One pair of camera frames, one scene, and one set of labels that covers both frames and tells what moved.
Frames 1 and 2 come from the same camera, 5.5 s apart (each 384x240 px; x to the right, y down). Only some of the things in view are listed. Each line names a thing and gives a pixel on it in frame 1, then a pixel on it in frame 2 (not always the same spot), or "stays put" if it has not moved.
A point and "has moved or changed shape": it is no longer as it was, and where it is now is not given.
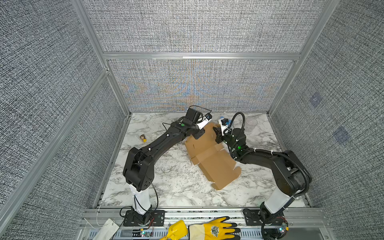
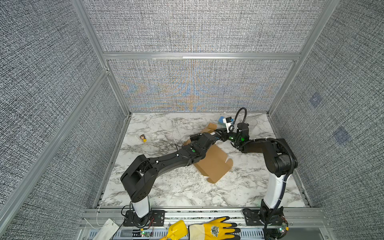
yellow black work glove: (216, 229) stays put
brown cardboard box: (213, 162) has moved or changed shape
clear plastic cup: (251, 121) stays put
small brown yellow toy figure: (142, 137) stays put
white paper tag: (107, 231) stays put
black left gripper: (200, 132) → (196, 137)
